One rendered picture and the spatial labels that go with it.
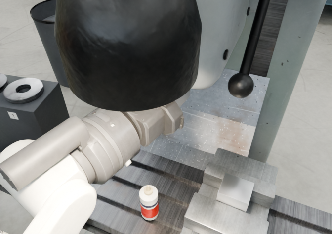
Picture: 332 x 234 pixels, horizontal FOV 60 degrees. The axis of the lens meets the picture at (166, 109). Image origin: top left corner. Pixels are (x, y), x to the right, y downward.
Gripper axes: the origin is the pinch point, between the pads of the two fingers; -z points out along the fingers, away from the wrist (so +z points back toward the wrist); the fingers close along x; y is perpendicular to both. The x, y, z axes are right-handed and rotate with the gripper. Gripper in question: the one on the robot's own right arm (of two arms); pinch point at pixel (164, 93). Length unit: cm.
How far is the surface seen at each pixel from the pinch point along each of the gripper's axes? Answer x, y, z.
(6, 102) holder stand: 38.0, 13.9, 12.1
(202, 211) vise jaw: -11.7, 21.4, 3.0
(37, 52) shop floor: 240, 123, -95
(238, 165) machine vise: -11.2, 25.2, -14.3
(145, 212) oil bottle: -0.1, 29.2, 6.9
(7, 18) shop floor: 341, 123, -119
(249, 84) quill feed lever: -14.9, -10.8, 3.6
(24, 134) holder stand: 34.9, 22.5, 12.4
